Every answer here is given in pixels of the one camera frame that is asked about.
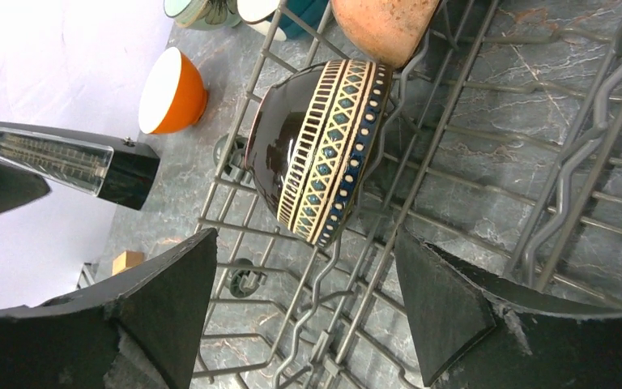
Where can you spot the dark brown patterned bowl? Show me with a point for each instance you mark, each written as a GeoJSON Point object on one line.
{"type": "Point", "coordinates": [311, 140]}

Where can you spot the grey wire dish rack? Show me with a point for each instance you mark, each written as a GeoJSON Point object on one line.
{"type": "Point", "coordinates": [503, 147]}

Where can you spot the pink speckled bowl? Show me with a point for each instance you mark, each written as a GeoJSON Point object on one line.
{"type": "Point", "coordinates": [388, 31]}

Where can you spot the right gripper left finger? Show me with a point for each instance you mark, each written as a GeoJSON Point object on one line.
{"type": "Point", "coordinates": [138, 329]}

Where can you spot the mint green flower bowl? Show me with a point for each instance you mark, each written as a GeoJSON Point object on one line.
{"type": "Point", "coordinates": [202, 15]}

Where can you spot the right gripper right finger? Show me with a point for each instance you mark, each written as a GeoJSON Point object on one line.
{"type": "Point", "coordinates": [474, 329]}

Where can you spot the black clear-top box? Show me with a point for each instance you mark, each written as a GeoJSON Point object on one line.
{"type": "Point", "coordinates": [117, 170]}

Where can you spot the orange bowl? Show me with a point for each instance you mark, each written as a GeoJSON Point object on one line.
{"type": "Point", "coordinates": [174, 96]}

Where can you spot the wooden cube at wall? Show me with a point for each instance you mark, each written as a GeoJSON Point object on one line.
{"type": "Point", "coordinates": [126, 260]}

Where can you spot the teal and white bowl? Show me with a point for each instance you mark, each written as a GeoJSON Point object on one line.
{"type": "Point", "coordinates": [259, 14]}

